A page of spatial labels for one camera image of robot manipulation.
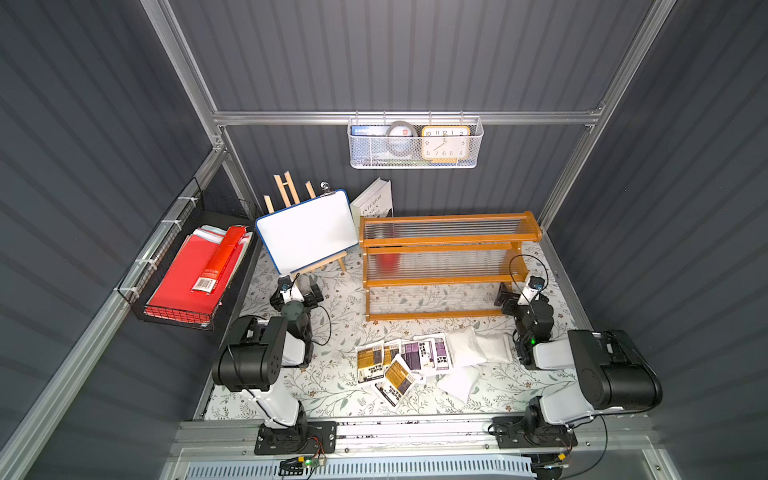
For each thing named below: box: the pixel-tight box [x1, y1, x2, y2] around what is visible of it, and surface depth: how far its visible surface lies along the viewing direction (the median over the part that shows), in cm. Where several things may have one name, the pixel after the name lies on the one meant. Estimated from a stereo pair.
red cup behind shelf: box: [376, 253, 400, 274], surface depth 109 cm
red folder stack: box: [144, 226, 252, 324], surface depth 72 cm
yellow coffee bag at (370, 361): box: [355, 341, 385, 383], surface depth 86 cm
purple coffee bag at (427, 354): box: [418, 338, 436, 370], surface depth 86 cm
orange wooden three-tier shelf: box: [359, 212, 543, 321], surface depth 101 cm
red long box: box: [192, 226, 247, 294], surface depth 74 cm
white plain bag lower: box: [437, 367, 480, 403], surface depth 84 cm
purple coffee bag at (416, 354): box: [400, 340, 431, 371], surface depth 86 cm
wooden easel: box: [263, 171, 348, 276], surface depth 91 cm
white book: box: [350, 176, 394, 235], surface depth 98 cm
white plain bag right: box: [474, 331, 514, 364], surface depth 89 cm
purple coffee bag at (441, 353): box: [433, 333, 452, 373], surface depth 86 cm
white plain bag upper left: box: [446, 327, 488, 367], surface depth 89 cm
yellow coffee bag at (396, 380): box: [374, 354, 416, 407], surface depth 81 cm
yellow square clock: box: [421, 125, 471, 163], surface depth 90 cm
